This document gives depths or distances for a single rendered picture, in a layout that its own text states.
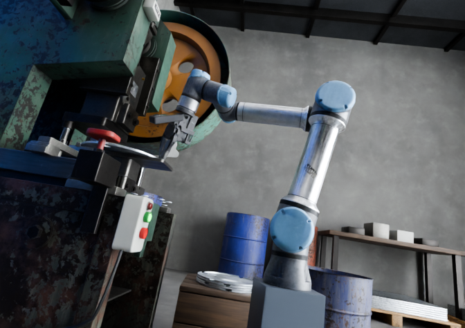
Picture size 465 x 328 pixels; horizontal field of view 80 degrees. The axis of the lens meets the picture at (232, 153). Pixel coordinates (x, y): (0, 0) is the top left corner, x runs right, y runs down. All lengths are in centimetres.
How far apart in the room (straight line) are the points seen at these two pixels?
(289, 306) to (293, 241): 21
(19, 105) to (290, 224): 93
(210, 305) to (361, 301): 75
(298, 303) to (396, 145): 436
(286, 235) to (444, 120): 503
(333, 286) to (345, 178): 321
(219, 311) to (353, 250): 345
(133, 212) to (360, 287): 119
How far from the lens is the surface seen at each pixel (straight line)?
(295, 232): 78
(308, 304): 92
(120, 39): 108
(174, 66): 166
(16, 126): 114
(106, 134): 72
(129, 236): 73
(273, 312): 90
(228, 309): 126
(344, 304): 157
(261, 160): 444
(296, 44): 553
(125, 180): 102
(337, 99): 90
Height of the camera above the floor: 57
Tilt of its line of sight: 17 degrees up
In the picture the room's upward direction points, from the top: 10 degrees clockwise
